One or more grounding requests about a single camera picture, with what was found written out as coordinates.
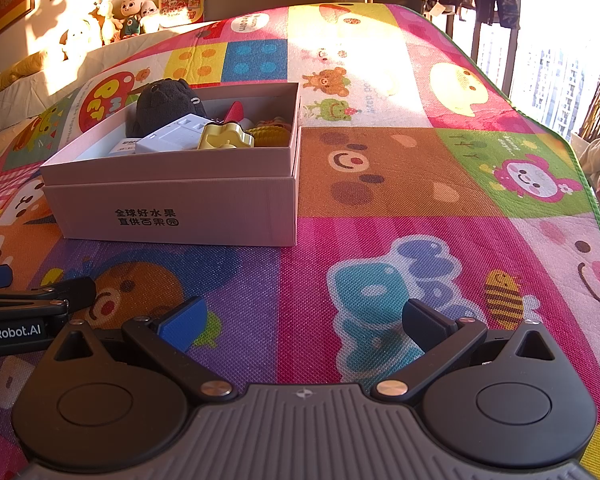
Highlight black plush toy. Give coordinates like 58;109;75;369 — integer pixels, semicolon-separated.
135;78;207;139

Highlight yellow plastic toy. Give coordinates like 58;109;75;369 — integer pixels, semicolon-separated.
197;120;256;151

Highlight orange yellow toy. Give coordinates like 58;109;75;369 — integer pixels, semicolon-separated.
252;115;294;149

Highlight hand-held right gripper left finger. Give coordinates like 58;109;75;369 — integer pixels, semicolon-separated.
52;296;237;401

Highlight pale giraffe plush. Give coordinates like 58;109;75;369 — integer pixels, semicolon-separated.
93;0;121;45

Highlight red printed card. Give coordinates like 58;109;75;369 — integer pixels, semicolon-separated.
158;0;205;29

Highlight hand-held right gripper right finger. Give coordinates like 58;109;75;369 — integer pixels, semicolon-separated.
371;298;572;402

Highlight cartoon boy doll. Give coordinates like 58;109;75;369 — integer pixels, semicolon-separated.
118;0;144;40

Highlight yellow pillow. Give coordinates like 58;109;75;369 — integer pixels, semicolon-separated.
0;50;49;99

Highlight pale plush toy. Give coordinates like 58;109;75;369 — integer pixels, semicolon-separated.
59;14;101;62

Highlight white cardboard box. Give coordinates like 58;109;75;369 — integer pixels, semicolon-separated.
39;82;302;249

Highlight white plastic tray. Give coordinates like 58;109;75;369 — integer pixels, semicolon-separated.
134;114;209;155

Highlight small white plush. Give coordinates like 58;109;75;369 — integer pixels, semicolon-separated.
139;0;161;34

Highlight colourful cartoon play mat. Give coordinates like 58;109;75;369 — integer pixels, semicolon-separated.
0;3;600;480

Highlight white pillows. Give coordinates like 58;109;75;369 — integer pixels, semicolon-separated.
0;20;222;172

